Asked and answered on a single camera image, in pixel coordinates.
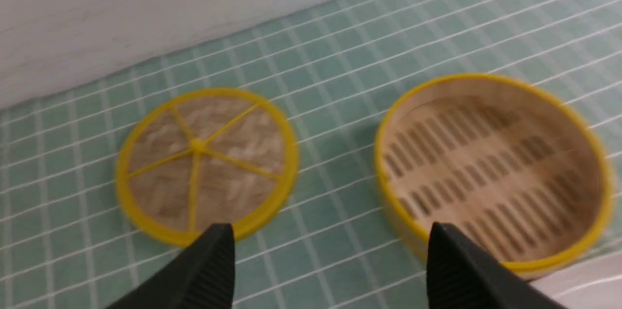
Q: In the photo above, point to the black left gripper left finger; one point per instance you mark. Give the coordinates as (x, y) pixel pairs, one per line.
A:
(202, 276)

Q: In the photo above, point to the white rectangular plate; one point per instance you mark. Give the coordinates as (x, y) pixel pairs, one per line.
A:
(593, 284)

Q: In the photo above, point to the green checked tablecloth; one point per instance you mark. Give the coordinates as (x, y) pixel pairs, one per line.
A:
(334, 70)

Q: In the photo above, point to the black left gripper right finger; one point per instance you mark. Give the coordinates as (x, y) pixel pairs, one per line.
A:
(462, 275)

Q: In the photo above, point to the bamboo steamer lid yellow rim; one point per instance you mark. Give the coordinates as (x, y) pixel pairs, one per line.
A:
(214, 155)

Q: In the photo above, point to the bamboo steamer basket yellow rim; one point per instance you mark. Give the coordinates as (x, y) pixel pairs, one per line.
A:
(508, 164)

